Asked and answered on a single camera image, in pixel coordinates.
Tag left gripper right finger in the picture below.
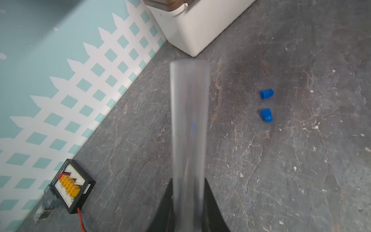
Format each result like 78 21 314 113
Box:
203 179 230 232

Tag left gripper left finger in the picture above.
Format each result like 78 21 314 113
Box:
146 179 174 232

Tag brown lid storage box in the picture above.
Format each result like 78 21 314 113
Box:
143 0 258 58

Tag clear test tube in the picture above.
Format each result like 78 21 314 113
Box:
170 60 210 232

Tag red black wire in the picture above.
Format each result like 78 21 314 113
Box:
76 207 87 232

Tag black board yellow connectors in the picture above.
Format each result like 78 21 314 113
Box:
51 159 96 214

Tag blue stopper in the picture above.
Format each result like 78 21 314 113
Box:
260 108 273 122
260 89 274 100

